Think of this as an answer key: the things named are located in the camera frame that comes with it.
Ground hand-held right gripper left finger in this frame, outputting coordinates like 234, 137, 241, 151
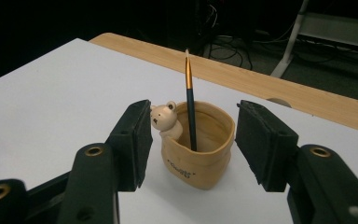
57, 99, 154, 224

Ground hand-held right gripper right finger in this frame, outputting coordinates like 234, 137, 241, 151
235, 99, 358, 224

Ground dark slim pen gold tip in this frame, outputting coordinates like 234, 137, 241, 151
185, 49, 199, 152

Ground tan ceramic bear pen holder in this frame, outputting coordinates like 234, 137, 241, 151
149, 100, 236, 190

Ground grey round table grommet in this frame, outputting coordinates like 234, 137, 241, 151
266, 97, 293, 109

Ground wooden table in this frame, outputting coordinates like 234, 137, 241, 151
88, 32, 358, 136

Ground white metal desk frame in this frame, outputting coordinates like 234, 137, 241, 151
269, 0, 358, 78

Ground tangle of floor cables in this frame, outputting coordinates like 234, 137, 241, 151
199, 3, 293, 71

